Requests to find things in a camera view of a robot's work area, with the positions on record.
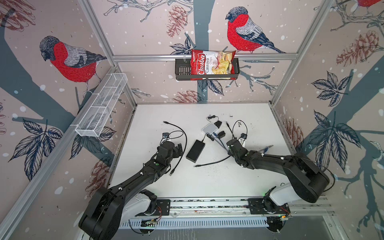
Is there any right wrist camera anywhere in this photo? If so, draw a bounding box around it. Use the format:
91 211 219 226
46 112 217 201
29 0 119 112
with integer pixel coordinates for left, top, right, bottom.
239 133 248 144

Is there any black ethernet cable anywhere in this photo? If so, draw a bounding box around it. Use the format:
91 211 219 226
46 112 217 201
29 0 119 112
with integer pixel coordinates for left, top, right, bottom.
193 121 241 168
162 120 188 177

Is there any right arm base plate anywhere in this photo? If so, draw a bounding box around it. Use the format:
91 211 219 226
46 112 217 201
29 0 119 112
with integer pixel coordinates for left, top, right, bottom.
246 198 291 215

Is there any grey ethernet cable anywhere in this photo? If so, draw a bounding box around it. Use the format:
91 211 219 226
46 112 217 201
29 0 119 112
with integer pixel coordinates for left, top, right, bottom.
218 139 274 152

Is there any black wall basket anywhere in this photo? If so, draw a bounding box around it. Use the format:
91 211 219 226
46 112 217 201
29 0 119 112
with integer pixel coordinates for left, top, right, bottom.
175 58 240 81

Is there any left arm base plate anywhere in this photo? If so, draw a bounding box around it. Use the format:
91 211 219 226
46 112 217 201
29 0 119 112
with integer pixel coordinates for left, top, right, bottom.
135 199 171 217

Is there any white wire mesh shelf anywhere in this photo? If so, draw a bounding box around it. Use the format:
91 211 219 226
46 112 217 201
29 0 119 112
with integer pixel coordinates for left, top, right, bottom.
75 73 128 137

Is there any aluminium mounting rail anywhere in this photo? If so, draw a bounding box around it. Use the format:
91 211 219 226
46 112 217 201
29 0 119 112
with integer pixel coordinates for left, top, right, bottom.
122 194 335 221

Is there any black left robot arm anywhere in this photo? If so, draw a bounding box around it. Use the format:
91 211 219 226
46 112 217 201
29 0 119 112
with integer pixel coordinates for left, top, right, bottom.
79 141 184 240

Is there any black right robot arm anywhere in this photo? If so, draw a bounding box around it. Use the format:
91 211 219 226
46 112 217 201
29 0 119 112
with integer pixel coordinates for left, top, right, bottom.
227 139 330 214

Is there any red cassava chips bag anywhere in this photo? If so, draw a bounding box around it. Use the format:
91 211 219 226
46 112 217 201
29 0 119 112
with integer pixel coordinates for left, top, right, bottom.
191 50 236 76

